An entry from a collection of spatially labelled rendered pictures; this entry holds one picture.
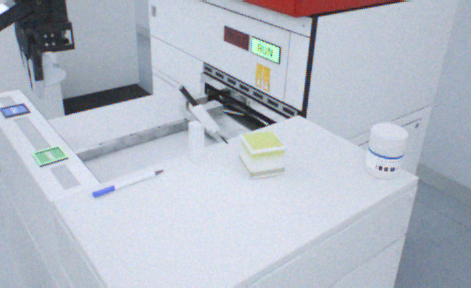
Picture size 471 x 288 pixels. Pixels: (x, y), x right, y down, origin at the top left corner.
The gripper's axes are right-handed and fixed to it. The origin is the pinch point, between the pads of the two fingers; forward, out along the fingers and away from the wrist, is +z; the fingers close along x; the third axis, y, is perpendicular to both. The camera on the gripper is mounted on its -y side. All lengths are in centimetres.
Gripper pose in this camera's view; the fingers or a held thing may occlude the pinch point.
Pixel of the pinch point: (35, 93)
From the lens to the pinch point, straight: 95.5
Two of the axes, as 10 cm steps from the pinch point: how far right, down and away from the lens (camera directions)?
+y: 7.8, -2.3, 5.8
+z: -0.5, 9.1, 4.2
